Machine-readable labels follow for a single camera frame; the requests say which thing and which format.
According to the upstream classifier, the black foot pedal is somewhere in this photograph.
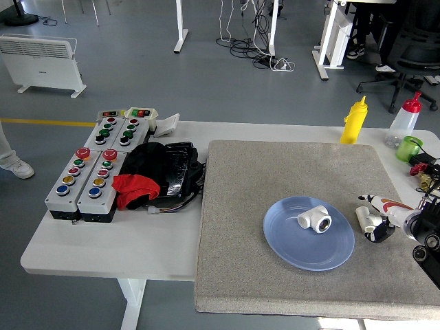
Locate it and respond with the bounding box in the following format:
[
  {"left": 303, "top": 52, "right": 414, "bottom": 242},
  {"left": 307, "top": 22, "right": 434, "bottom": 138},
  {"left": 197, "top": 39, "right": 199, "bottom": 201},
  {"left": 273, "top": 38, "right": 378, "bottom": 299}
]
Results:
[{"left": 161, "top": 141, "right": 207, "bottom": 199}]

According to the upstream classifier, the black office chair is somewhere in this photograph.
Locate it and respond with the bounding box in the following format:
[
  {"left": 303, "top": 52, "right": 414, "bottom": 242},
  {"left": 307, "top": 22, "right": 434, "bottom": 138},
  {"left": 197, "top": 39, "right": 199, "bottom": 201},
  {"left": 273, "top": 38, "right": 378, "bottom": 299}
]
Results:
[{"left": 355, "top": 0, "right": 440, "bottom": 114}]

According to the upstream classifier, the tangle of floor cables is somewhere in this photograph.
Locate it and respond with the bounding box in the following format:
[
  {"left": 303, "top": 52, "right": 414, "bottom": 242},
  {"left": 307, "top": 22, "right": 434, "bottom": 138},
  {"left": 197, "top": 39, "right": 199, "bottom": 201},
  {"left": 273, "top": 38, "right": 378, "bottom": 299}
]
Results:
[{"left": 215, "top": 0, "right": 296, "bottom": 73}]

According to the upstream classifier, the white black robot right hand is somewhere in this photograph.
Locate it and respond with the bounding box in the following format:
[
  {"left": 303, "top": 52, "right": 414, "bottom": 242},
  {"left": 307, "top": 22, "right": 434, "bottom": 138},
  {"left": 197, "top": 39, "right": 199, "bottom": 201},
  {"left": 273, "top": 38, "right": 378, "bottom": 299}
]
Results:
[{"left": 358, "top": 194, "right": 415, "bottom": 243}]

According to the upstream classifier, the black fabric bag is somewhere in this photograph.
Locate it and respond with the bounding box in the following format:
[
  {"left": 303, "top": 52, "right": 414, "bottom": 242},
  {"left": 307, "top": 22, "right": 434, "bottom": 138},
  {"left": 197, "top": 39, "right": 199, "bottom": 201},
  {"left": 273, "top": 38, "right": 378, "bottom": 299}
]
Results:
[{"left": 118, "top": 142, "right": 169, "bottom": 210}]

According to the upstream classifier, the grey-brown mat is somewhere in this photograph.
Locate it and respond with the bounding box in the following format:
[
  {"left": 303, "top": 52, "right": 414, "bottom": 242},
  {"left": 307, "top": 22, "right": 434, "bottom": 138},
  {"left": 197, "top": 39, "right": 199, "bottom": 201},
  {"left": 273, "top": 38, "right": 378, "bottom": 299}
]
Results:
[{"left": 194, "top": 140, "right": 440, "bottom": 320}]

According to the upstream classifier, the white panel heater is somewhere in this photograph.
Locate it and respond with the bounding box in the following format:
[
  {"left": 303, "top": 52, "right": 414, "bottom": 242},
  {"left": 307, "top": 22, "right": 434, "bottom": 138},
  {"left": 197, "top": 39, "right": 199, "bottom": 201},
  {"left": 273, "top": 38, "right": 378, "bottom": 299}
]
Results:
[{"left": 0, "top": 33, "right": 87, "bottom": 99}]

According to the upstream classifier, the white table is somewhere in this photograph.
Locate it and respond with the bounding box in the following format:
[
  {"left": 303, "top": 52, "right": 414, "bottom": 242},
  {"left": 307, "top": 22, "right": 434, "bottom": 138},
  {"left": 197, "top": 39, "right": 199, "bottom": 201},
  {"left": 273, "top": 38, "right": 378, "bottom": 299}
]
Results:
[{"left": 19, "top": 120, "right": 440, "bottom": 330}]

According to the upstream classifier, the white desk frame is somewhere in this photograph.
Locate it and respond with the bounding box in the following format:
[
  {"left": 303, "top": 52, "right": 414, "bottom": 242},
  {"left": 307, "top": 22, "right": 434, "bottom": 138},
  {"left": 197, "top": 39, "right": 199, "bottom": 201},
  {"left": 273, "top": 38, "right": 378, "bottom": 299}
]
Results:
[{"left": 311, "top": 0, "right": 355, "bottom": 82}]

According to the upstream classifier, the black power adapter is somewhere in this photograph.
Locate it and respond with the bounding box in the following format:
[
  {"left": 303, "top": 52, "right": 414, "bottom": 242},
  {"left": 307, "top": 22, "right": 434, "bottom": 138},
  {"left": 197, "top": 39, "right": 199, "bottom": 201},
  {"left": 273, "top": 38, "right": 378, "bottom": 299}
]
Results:
[{"left": 408, "top": 153, "right": 437, "bottom": 168}]

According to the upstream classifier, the beige red-green switch box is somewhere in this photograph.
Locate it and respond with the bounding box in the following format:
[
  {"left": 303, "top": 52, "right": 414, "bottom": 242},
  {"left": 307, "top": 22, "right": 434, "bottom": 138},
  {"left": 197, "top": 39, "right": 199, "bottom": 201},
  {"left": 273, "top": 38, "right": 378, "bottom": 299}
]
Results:
[{"left": 123, "top": 107, "right": 159, "bottom": 130}]

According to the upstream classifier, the brass valve red handle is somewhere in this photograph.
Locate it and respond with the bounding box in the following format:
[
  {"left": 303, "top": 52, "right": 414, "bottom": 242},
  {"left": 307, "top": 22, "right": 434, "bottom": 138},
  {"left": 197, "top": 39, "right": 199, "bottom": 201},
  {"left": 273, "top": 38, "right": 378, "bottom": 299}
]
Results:
[{"left": 408, "top": 162, "right": 440, "bottom": 193}]

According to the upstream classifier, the grey five-button control box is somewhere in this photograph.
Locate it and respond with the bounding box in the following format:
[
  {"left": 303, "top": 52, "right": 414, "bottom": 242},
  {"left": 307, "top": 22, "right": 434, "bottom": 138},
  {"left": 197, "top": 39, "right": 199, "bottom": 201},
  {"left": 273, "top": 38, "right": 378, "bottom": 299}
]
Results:
[
  {"left": 76, "top": 148, "right": 129, "bottom": 223},
  {"left": 44, "top": 146, "right": 100, "bottom": 221}
]

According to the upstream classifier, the grey four-button control box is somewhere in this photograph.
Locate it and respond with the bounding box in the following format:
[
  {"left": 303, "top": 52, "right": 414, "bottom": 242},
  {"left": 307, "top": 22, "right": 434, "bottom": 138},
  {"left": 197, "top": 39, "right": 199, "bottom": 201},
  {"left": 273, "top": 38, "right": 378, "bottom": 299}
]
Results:
[
  {"left": 84, "top": 116, "right": 127, "bottom": 152},
  {"left": 110, "top": 118, "right": 151, "bottom": 153}
]

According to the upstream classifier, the black fan base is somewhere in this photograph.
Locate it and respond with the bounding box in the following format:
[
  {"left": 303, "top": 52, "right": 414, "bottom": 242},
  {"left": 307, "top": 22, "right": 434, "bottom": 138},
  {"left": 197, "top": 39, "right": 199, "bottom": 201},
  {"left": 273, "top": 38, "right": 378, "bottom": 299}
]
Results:
[{"left": 3, "top": 0, "right": 40, "bottom": 28}]

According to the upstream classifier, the standing person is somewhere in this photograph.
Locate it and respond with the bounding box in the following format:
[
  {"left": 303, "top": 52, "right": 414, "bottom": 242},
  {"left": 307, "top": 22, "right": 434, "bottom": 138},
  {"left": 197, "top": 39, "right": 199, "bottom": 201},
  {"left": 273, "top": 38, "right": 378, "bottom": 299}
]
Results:
[{"left": 0, "top": 120, "right": 36, "bottom": 179}]

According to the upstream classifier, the large white pipe tee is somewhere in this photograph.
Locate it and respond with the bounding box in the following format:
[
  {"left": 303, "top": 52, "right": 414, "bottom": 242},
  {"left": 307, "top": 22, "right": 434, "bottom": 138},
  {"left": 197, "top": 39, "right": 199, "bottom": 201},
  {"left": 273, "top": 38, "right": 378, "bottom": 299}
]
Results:
[{"left": 296, "top": 205, "right": 333, "bottom": 234}]

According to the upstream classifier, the small grey switch box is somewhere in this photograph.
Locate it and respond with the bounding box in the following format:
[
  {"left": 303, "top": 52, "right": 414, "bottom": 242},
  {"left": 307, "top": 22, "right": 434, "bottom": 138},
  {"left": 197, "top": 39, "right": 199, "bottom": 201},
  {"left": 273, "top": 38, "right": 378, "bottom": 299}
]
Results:
[{"left": 97, "top": 109, "right": 127, "bottom": 120}]

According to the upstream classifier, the blue round plate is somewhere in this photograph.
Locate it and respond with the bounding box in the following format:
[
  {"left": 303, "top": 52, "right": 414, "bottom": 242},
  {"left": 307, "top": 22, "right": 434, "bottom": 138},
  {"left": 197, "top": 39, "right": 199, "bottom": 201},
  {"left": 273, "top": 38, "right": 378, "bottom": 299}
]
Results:
[{"left": 263, "top": 195, "right": 356, "bottom": 272}]

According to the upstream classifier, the white wall switch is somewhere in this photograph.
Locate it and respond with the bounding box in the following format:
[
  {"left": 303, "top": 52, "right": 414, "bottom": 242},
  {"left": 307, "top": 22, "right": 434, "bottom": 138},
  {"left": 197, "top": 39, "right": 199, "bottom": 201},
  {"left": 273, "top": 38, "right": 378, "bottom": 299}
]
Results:
[{"left": 156, "top": 113, "right": 181, "bottom": 137}]

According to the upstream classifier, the small white threaded pipe tee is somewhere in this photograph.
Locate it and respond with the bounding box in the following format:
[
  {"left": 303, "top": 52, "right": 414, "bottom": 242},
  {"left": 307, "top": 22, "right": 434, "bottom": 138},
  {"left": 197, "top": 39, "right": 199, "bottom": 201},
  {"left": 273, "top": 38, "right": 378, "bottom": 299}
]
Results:
[{"left": 355, "top": 206, "right": 384, "bottom": 234}]

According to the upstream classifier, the clear squeeze bottle red cap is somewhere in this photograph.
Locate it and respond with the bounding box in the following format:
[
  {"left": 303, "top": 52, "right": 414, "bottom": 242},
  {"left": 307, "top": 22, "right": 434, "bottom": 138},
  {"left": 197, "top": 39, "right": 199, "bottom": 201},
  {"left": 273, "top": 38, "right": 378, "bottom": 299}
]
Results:
[{"left": 384, "top": 91, "right": 423, "bottom": 150}]

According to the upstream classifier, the yellow squeeze bottle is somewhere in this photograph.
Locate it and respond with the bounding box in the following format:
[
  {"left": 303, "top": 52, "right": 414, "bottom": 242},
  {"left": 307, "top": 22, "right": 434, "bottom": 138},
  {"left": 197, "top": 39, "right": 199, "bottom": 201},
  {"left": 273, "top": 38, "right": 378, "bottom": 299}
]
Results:
[{"left": 340, "top": 96, "right": 369, "bottom": 145}]

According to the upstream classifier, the seated person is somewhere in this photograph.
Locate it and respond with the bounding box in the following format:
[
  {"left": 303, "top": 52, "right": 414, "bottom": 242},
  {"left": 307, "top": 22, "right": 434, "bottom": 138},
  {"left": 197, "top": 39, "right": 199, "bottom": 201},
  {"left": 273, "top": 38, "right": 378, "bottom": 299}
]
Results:
[{"left": 346, "top": 0, "right": 410, "bottom": 73}]

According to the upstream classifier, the green translucent cup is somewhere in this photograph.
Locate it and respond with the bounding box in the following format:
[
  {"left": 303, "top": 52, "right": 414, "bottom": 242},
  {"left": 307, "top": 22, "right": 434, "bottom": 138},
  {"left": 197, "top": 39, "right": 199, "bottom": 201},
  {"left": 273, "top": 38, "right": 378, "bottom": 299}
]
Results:
[{"left": 395, "top": 135, "right": 424, "bottom": 162}]

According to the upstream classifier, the red cloth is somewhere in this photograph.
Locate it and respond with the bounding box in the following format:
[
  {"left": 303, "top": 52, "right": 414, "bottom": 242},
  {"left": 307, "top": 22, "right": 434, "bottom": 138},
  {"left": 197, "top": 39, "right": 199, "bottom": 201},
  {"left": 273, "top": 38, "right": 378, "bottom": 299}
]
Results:
[{"left": 111, "top": 174, "right": 162, "bottom": 210}]

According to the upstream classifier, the white desk leg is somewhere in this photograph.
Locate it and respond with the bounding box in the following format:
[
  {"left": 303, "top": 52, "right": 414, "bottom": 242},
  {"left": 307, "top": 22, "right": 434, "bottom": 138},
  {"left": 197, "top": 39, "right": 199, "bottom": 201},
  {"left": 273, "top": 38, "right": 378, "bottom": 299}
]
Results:
[
  {"left": 173, "top": 0, "right": 190, "bottom": 54},
  {"left": 266, "top": 0, "right": 280, "bottom": 57}
]

